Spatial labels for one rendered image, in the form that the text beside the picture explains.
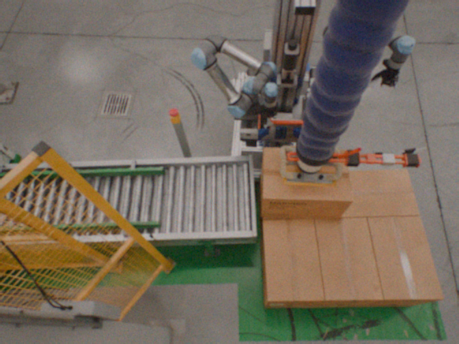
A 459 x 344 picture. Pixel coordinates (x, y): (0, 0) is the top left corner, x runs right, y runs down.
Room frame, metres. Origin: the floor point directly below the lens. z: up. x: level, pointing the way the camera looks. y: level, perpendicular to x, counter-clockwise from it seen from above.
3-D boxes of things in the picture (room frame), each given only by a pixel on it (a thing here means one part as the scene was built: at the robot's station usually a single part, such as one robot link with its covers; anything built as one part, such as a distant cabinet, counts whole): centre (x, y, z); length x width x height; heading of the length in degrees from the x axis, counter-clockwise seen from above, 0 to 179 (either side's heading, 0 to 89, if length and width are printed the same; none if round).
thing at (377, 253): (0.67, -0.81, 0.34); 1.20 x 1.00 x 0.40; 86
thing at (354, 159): (0.95, -0.78, 1.18); 0.10 x 0.08 x 0.06; 171
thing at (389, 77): (1.19, -0.90, 1.66); 0.09 x 0.08 x 0.12; 170
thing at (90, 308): (0.17, 0.65, 1.62); 0.20 x 0.05 x 0.30; 86
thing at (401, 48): (1.20, -0.90, 1.82); 0.09 x 0.08 x 0.11; 16
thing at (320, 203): (0.99, -0.53, 0.74); 0.60 x 0.40 x 0.40; 82
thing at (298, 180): (0.90, -0.51, 1.08); 0.34 x 0.10 x 0.05; 81
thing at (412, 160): (0.89, -1.12, 1.18); 0.08 x 0.07 x 0.05; 81
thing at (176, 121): (1.56, 0.37, 0.50); 0.07 x 0.07 x 1.00; 86
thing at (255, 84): (1.37, -0.22, 1.48); 0.11 x 0.11 x 0.08; 51
